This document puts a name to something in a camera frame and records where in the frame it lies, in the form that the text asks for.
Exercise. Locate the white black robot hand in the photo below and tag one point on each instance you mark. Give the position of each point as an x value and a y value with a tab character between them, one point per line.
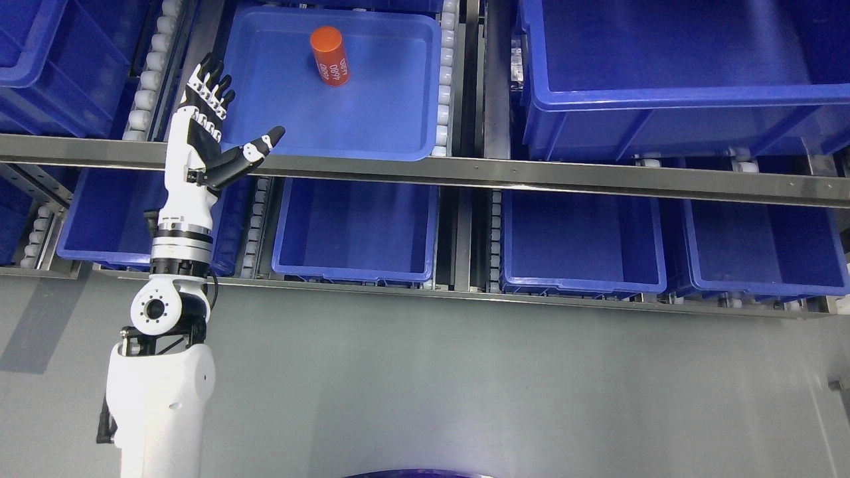
197	169

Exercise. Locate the orange cylindrical capacitor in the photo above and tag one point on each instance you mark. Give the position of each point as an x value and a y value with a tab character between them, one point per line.
330	55

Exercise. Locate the blue robot base edge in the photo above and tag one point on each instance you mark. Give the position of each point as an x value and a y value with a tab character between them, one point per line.
418	473

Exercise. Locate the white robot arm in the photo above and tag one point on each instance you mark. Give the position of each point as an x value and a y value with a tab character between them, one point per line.
161	374

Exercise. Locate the blue bin lower far left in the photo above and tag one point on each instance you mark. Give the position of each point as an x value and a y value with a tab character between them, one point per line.
106	222

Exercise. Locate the blue bin top left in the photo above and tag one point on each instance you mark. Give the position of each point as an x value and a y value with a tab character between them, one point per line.
64	64

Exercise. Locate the blue bin lower centre left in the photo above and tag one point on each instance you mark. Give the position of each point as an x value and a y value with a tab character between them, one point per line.
356	231

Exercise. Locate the shallow blue tray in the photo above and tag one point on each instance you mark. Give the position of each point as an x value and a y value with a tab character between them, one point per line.
387	111

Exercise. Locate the large blue bin top right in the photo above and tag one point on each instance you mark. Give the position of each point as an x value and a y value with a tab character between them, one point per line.
613	81

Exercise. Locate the blue bin lower centre right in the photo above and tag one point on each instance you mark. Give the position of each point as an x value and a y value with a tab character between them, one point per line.
582	245

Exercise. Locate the blue bin lower far right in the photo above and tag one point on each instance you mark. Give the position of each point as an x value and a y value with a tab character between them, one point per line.
764	251

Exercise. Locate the metal shelf rack frame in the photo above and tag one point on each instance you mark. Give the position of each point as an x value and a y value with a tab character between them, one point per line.
472	187

